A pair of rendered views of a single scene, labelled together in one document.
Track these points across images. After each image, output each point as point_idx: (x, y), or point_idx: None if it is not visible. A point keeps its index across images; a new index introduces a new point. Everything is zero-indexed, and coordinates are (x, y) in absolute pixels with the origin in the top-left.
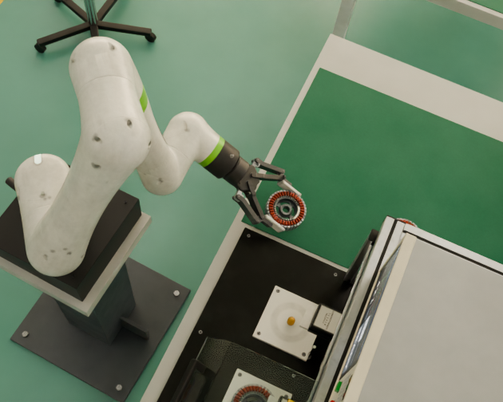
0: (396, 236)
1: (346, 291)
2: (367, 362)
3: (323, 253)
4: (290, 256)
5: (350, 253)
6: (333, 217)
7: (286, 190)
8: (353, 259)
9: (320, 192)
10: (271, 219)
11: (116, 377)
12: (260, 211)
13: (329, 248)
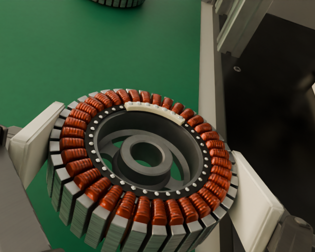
0: None
1: (256, 55)
2: None
3: (187, 96)
4: (253, 158)
5: (164, 52)
6: (80, 74)
7: (40, 161)
8: (176, 50)
9: None
10: (262, 185)
11: None
12: (296, 238)
13: (170, 86)
